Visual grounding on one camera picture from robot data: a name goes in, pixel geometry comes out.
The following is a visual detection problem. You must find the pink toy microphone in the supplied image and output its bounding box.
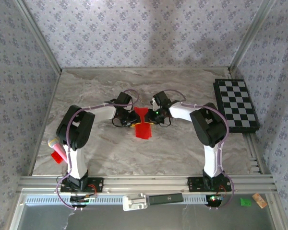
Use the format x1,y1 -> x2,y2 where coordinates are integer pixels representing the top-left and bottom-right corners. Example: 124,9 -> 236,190
47,138 -> 69,165

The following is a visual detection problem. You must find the black and grey checkerboard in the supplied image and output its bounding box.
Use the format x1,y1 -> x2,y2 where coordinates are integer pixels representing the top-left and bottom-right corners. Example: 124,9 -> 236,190
213,78 -> 261,134

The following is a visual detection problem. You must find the black rectangular device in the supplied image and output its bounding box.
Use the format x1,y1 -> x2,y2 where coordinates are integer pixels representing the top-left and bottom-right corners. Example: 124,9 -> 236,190
148,193 -> 184,206

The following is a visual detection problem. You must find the small red block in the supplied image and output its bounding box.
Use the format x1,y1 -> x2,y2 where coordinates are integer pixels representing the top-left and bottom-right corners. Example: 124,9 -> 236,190
50,150 -> 64,165

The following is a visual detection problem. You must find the white plastic holder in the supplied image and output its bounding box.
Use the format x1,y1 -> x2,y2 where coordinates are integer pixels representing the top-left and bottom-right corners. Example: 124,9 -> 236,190
122,193 -> 148,211

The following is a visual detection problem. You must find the brown cardboard tag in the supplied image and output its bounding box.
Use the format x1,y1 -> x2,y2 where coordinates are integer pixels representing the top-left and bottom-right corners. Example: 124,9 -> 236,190
252,193 -> 267,209

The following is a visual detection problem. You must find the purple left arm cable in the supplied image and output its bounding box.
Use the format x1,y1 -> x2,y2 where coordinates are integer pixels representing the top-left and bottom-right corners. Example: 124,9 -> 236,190
55,89 -> 140,211

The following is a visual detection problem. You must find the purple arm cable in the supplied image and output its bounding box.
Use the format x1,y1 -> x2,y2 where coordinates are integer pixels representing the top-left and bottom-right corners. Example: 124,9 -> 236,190
162,89 -> 235,211
55,89 -> 140,211

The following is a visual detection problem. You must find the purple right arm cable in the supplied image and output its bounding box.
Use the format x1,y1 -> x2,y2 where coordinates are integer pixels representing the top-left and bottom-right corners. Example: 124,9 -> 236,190
162,89 -> 235,211

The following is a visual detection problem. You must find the aluminium mounting rail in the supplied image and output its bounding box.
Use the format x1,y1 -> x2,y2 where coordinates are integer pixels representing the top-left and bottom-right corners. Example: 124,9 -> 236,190
16,174 -> 278,195

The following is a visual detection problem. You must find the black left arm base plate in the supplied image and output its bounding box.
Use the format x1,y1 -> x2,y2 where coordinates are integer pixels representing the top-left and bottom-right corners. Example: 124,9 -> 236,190
60,176 -> 104,194

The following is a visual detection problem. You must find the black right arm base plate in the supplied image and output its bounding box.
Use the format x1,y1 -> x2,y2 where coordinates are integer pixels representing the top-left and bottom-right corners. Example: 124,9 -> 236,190
187,176 -> 232,193

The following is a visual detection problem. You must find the grey slotted cable duct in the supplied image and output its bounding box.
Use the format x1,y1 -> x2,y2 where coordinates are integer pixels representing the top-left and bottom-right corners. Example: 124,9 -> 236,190
24,193 -> 208,206

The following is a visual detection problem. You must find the aluminium side rail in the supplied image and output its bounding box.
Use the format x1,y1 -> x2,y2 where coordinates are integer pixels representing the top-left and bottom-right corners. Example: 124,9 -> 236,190
243,133 -> 264,175

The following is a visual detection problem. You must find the aluminium frame post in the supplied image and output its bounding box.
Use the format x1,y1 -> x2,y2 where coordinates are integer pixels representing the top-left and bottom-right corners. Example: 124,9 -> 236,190
13,0 -> 62,74
228,0 -> 274,72

